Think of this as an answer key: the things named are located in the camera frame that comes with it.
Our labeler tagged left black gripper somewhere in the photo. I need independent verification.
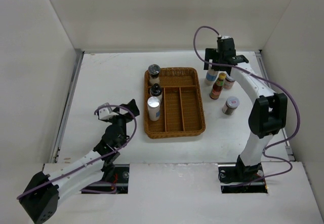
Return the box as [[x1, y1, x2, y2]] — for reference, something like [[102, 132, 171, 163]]
[[106, 99, 138, 134]]

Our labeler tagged silver-lid salt shaker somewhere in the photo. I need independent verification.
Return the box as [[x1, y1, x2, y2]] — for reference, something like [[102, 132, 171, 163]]
[[147, 96, 160, 121], [205, 65, 218, 86]]

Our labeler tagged black-cap white spice jar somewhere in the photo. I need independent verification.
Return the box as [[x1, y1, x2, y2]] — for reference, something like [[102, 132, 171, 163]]
[[149, 83, 163, 102]]

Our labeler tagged yellow-cap red sauce bottle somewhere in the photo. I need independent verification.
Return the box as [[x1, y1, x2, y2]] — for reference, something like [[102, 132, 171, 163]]
[[210, 72, 226, 100]]

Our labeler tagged clear-lid white spice jar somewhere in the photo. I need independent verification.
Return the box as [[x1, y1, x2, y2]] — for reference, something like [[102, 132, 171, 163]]
[[148, 64, 160, 86]]

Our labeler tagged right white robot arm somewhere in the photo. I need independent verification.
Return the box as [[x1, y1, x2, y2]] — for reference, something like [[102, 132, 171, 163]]
[[204, 35, 288, 183]]

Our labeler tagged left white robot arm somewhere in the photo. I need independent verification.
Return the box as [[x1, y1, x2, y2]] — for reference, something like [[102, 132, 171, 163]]
[[17, 99, 140, 223]]

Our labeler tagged far red-label spice jar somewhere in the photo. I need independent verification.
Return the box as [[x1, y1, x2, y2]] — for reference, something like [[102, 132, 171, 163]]
[[223, 76, 235, 90]]

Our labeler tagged red-label spice jar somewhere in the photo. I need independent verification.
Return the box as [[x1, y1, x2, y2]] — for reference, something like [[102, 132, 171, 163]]
[[223, 76, 235, 90], [222, 96, 239, 116]]

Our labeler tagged brown wicker tray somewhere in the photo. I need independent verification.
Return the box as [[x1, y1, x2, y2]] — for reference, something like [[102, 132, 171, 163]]
[[143, 67, 206, 139]]

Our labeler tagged near red-label spice jar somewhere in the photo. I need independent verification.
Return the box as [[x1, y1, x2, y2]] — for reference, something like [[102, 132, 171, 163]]
[[222, 96, 239, 116]]

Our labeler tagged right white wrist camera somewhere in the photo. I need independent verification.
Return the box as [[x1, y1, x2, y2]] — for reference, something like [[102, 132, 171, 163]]
[[217, 35, 231, 40]]

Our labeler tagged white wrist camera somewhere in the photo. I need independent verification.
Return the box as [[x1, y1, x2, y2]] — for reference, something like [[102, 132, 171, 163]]
[[94, 103, 116, 120], [217, 35, 231, 40]]

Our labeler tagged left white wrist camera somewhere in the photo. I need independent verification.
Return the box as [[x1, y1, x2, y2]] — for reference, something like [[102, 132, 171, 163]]
[[94, 103, 116, 120]]

